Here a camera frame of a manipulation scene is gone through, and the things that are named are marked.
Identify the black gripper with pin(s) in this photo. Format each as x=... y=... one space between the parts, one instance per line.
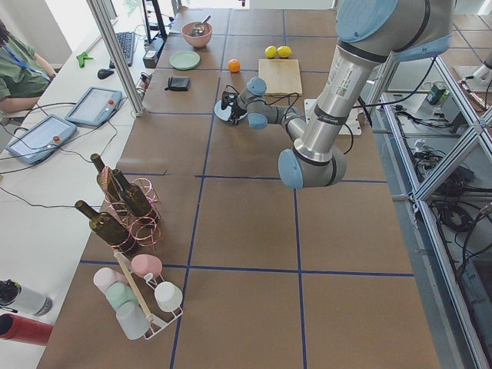
x=237 y=112

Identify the light blue plate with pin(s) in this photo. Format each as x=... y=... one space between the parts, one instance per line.
x=225 y=114

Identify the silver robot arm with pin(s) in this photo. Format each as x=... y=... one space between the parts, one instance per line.
x=368 y=32

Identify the light green plate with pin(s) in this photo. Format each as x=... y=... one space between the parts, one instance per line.
x=184 y=60

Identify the orange fruit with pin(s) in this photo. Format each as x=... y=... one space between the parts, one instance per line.
x=234 y=65

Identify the wooden cutting board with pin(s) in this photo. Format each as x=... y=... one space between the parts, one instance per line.
x=281 y=76

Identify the yellow lemon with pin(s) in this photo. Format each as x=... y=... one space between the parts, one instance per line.
x=270 y=52
x=284 y=51

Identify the dark grey folded cloth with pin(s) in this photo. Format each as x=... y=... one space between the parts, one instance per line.
x=178 y=83

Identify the pink bowl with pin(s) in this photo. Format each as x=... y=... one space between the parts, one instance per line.
x=197 y=39

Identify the metal ice scoop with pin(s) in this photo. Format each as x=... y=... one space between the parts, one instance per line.
x=199 y=28

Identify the black keyboard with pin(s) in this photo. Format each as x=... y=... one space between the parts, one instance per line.
x=126 y=41

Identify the dark wine bottle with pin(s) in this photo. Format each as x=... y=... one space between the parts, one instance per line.
x=108 y=228
x=133 y=196
x=108 y=186

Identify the black computer mouse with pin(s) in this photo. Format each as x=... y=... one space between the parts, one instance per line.
x=104 y=73

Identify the blue teach pendant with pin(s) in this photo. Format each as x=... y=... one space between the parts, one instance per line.
x=40 y=141
x=95 y=107

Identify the pink cup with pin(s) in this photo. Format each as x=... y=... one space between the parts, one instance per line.
x=143 y=264
x=104 y=278

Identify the white cup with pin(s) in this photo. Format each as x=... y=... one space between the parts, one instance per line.
x=168 y=296

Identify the person in green shirt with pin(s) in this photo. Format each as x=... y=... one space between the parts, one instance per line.
x=25 y=75

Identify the mint green cup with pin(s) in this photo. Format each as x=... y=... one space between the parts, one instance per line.
x=118 y=294

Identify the grey blue cup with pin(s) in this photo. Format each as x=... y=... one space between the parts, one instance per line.
x=132 y=320

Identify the grey water bottle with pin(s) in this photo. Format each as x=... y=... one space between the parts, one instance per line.
x=18 y=298

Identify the red bottle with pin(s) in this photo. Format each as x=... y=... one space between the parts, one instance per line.
x=25 y=330

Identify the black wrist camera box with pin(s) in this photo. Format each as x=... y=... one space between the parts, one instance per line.
x=227 y=99

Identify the copper wire bottle rack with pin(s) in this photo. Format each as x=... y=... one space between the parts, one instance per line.
x=145 y=231

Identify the aluminium frame post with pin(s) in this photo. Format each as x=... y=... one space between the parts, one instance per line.
x=105 y=27

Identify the white wire cup rack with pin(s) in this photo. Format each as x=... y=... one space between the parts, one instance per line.
x=159 y=320

